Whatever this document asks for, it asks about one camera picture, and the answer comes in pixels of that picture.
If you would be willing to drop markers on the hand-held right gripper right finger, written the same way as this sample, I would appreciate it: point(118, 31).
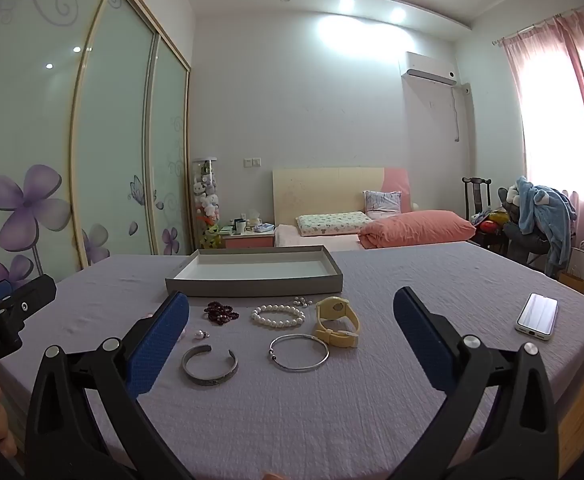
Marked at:
point(422, 340)

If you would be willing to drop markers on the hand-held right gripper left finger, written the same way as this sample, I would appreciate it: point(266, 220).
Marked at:
point(157, 345)

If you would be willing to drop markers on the yellow wrist watch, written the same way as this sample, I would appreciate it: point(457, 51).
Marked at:
point(334, 307)

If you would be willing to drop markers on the grey cardboard tray box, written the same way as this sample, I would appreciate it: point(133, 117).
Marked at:
point(252, 285)

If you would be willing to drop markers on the thin silver bangle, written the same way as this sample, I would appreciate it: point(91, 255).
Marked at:
point(273, 355)

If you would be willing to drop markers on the pink pillow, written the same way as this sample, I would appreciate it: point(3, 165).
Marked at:
point(417, 230)

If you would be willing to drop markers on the white smartphone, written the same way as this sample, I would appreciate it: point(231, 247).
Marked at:
point(537, 316)

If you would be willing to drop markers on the green plush toy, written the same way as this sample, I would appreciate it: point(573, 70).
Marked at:
point(213, 237)

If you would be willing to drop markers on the red and yellow toy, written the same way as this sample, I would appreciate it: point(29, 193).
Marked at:
point(492, 222)

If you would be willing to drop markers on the pink nightstand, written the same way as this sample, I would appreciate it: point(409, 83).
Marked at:
point(247, 241)

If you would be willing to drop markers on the dark office chair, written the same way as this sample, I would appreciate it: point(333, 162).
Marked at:
point(522, 240)

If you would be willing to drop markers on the small purple print pillow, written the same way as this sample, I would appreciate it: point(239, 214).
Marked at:
point(382, 204)

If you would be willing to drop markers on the white mug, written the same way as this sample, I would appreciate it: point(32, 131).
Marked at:
point(240, 226)

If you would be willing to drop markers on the flat patterned pillow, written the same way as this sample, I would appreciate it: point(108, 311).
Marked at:
point(332, 224)

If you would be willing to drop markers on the dark wooden chair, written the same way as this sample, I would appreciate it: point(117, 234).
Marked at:
point(474, 195)

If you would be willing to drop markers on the clear tube of plush toys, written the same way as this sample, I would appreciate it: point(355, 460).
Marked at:
point(206, 195)

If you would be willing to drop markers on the pink bed mattress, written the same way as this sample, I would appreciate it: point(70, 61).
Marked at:
point(292, 239)

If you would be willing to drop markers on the blue fleece garment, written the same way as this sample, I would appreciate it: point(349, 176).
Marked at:
point(542, 210)

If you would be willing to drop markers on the cream and pink headboard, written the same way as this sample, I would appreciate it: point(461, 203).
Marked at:
point(322, 190)

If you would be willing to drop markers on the floral sliding door wardrobe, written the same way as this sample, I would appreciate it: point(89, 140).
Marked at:
point(117, 135)

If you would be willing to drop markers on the white air conditioner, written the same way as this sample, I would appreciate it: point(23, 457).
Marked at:
point(429, 67)

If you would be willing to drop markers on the pink curtain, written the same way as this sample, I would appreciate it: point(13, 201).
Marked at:
point(579, 60)

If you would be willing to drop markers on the white wall socket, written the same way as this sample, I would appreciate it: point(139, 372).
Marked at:
point(251, 162)

